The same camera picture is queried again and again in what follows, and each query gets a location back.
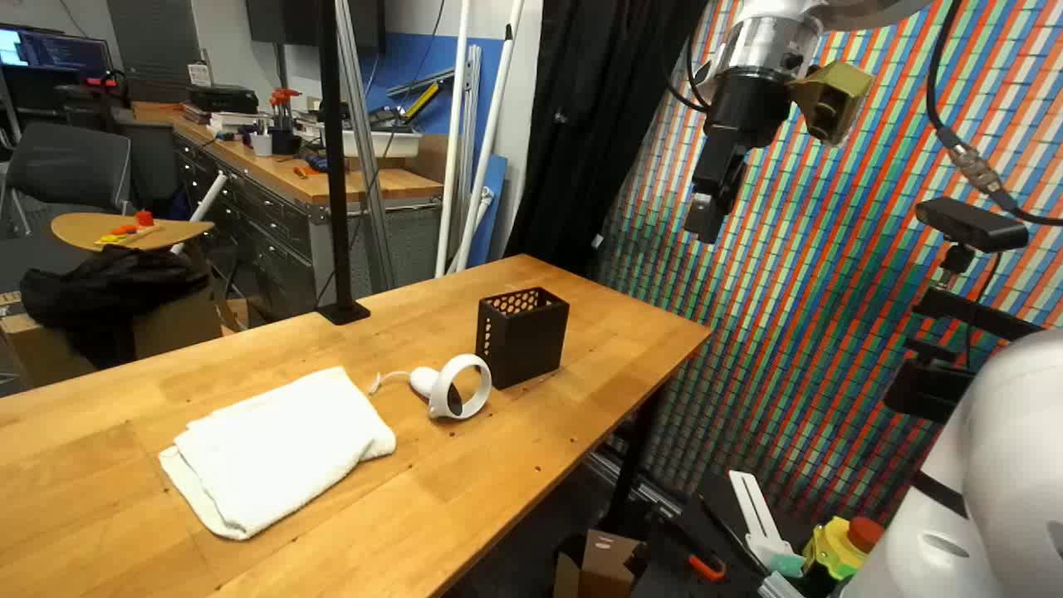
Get white metal bracket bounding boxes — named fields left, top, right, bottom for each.
left=724, top=470, right=805, bottom=571

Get multicolour patterned backdrop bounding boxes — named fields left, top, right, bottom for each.
left=594, top=0, right=1063, bottom=534

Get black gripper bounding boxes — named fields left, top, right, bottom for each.
left=683, top=67, right=798, bottom=247

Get grey metal pole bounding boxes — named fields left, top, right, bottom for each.
left=331, top=0, right=398, bottom=293

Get black table leg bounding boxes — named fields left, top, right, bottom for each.
left=602, top=386, right=674, bottom=544

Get black exterior camera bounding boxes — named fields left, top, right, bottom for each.
left=912, top=198, right=1033, bottom=255

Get dark grey office chair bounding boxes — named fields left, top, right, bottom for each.
left=0, top=117, right=131, bottom=244

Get black vertical pole stand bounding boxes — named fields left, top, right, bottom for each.
left=314, top=0, right=374, bottom=328

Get yellow red emergency stop button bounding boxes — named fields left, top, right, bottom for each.
left=801, top=511, right=886, bottom=585

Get orange-handled tool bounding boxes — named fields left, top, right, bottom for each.
left=661, top=501, right=729, bottom=588

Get black camera stand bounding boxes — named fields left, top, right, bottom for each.
left=880, top=247, right=1043, bottom=425

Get round wooden stool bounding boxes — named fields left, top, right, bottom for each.
left=47, top=211, right=215, bottom=255

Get wooden-top workbench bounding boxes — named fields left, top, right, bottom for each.
left=168, top=115, right=444, bottom=319

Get red item in dark pot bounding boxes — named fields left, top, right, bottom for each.
left=265, top=82, right=304, bottom=161

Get white pipe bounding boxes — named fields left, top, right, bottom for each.
left=456, top=0, right=525, bottom=277
left=430, top=0, right=476, bottom=280

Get black curtain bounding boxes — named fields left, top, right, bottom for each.
left=506, top=0, right=711, bottom=280

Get yellow-green wrist camera box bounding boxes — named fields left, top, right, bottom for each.
left=789, top=60, right=878, bottom=147

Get black bag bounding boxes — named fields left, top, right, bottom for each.
left=15, top=244, right=211, bottom=369

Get large brown cardboard box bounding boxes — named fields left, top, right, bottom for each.
left=0, top=289, right=252, bottom=386

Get small orange object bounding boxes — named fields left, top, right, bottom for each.
left=108, top=206, right=160, bottom=244

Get black perforated box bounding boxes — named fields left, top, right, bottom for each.
left=476, top=286, right=575, bottom=391

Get white VR controller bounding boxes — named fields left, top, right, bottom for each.
left=366, top=353, right=496, bottom=425

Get white towel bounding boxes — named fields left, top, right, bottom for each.
left=157, top=365, right=398, bottom=544

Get computer monitor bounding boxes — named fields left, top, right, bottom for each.
left=0, top=25, right=111, bottom=81

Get white tray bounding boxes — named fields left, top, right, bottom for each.
left=334, top=126, right=425, bottom=164

